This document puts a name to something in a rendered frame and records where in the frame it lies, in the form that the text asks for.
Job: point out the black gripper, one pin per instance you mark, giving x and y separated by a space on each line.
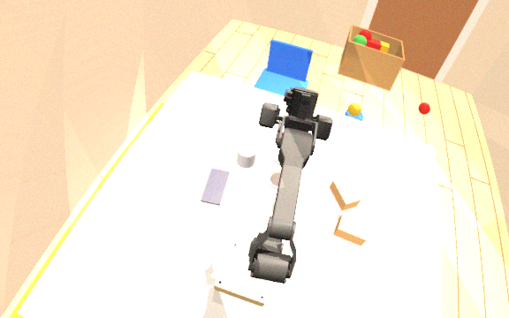
270 114

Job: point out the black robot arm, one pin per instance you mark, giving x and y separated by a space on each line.
296 145

